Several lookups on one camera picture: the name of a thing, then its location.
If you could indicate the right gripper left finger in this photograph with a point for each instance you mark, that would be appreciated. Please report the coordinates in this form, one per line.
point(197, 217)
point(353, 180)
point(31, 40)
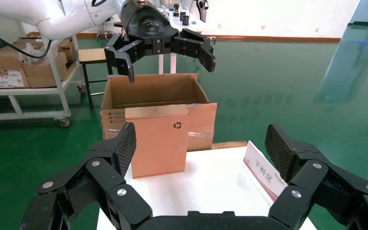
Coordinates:
point(107, 177)

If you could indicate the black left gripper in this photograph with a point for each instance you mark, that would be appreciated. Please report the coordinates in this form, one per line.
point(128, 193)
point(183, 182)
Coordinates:
point(146, 25)

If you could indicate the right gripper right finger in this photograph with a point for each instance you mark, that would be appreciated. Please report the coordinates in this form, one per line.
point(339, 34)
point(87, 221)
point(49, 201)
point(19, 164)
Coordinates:
point(317, 177)

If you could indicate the small cardboard box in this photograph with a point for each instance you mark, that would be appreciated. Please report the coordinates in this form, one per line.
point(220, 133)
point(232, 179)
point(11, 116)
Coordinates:
point(158, 143)

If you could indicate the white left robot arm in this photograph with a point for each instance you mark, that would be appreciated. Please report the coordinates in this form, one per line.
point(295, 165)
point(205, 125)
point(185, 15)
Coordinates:
point(60, 19)

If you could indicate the large open cardboard box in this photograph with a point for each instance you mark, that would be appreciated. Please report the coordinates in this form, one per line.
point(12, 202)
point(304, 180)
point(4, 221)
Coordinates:
point(152, 89)

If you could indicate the plain cardboard box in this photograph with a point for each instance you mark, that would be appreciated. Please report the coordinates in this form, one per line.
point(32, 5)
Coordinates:
point(66, 49)
point(44, 81)
point(3, 57)
point(46, 66)

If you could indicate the cardboard box with white label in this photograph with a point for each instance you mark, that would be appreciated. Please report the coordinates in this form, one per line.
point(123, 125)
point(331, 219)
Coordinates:
point(7, 77)

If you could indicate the acrylic sign with red print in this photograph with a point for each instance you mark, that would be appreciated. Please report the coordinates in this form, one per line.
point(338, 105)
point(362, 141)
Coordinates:
point(260, 171)

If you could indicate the black hanging device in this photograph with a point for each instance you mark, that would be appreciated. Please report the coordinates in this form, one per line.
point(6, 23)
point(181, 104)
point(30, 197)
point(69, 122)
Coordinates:
point(202, 8)

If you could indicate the brown stool with black legs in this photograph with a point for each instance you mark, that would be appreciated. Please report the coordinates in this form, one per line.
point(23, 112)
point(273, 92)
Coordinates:
point(90, 55)

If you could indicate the wooden board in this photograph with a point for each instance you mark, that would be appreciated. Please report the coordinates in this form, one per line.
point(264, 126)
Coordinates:
point(228, 145)

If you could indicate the white metal cart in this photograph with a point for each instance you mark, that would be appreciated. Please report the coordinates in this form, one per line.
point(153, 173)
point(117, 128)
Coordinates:
point(57, 76)

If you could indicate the clear plastic bag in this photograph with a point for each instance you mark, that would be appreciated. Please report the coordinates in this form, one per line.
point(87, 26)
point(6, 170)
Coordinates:
point(28, 55)

